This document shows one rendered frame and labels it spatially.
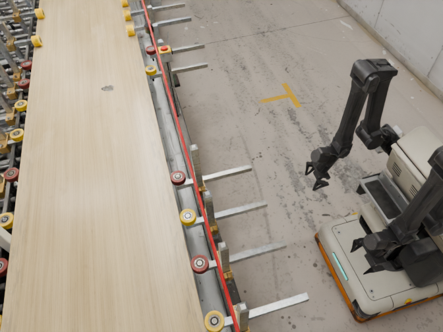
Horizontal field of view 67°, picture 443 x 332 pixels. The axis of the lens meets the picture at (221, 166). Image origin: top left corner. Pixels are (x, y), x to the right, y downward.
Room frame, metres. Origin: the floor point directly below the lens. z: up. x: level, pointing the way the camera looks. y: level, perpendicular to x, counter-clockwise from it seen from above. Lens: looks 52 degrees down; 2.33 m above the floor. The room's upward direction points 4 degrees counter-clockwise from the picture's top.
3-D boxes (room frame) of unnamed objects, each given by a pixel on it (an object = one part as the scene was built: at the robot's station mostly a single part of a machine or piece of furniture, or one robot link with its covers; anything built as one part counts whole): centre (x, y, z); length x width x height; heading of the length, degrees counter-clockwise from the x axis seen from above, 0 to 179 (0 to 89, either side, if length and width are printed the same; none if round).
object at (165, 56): (1.77, 0.29, 1.18); 0.07 x 0.07 x 0.08; 13
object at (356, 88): (0.94, -0.53, 1.40); 0.11 x 0.06 x 0.43; 13
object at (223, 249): (0.56, 0.01, 0.87); 0.04 x 0.04 x 0.48; 13
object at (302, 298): (0.38, -0.12, 0.82); 0.43 x 0.03 x 0.04; 103
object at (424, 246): (0.74, -0.88, 0.68); 0.28 x 0.27 x 0.25; 13
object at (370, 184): (0.77, -0.74, 0.99); 0.28 x 0.16 x 0.22; 13
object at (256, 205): (0.87, -0.01, 0.82); 0.43 x 0.03 x 0.04; 103
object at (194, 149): (1.05, 0.13, 0.92); 0.04 x 0.04 x 0.48; 13
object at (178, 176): (1.07, 0.24, 0.85); 0.08 x 0.08 x 0.11
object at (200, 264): (0.58, 0.13, 0.85); 0.08 x 0.08 x 0.11
